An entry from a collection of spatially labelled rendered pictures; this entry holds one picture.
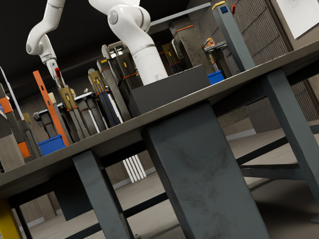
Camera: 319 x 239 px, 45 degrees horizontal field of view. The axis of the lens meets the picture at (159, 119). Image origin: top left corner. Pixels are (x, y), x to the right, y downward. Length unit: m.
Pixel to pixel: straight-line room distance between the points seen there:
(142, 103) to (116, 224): 0.50
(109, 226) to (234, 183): 0.55
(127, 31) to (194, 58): 0.44
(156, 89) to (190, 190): 0.44
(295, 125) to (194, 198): 0.51
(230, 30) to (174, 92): 0.70
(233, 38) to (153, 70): 0.61
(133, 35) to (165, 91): 0.33
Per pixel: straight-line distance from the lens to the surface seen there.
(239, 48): 2.17
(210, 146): 1.63
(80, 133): 2.05
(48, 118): 2.20
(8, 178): 1.48
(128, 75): 1.99
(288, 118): 1.65
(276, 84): 1.66
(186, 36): 2.08
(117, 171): 10.72
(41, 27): 2.28
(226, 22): 2.19
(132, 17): 1.79
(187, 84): 1.63
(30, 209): 10.98
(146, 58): 1.75
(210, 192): 1.63
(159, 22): 2.04
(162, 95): 1.60
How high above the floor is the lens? 0.56
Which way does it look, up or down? 4 degrees up
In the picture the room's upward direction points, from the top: 24 degrees counter-clockwise
